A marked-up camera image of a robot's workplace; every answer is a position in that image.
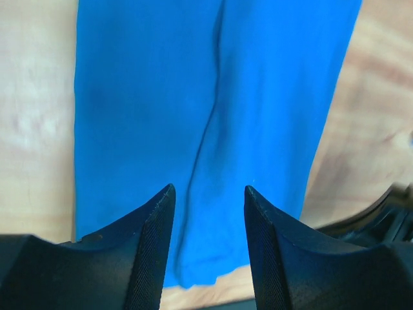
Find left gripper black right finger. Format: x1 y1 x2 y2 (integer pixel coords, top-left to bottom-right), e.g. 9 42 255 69
244 186 412 309

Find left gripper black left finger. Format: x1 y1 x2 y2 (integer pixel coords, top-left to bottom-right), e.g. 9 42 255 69
1 185 176 309

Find blue t shirt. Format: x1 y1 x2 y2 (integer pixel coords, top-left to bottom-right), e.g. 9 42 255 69
74 0 361 288

